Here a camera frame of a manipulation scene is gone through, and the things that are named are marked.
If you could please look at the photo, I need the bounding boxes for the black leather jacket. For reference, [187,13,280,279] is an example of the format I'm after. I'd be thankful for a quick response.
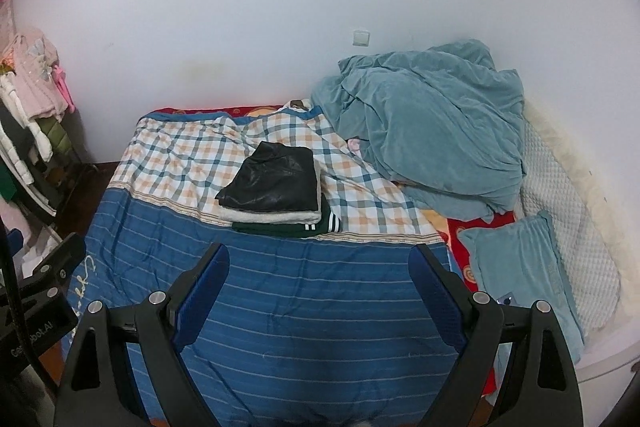
[215,142,321,212]

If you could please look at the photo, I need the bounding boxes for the blue striped checked quilt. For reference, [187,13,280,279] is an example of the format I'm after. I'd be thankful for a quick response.
[62,109,451,427]

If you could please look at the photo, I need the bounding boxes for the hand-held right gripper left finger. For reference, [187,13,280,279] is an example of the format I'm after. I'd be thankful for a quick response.
[52,243,231,427]

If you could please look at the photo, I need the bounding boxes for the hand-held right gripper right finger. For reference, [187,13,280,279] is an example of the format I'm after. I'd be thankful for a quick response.
[407,244,583,427]

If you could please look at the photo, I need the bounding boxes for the white fleece folded garment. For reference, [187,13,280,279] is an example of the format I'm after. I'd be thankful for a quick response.
[218,162,326,226]

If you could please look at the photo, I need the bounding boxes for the teal blanket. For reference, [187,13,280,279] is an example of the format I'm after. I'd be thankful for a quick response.
[311,39,526,223]

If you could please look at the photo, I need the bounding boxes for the teal pillow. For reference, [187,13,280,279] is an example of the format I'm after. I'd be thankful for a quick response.
[459,211,586,350]

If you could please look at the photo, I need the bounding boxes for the white textured blanket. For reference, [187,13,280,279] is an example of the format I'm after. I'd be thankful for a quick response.
[517,102,626,348]

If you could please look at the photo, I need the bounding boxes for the red patterned bed sheet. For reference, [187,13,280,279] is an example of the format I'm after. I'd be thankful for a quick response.
[147,104,518,400]

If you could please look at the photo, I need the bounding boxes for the green folded garment white stripes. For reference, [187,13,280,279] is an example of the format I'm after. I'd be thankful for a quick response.
[232,197,343,239]

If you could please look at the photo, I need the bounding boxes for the row of hanging clothes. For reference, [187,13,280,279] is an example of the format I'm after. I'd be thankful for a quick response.
[0,0,77,218]

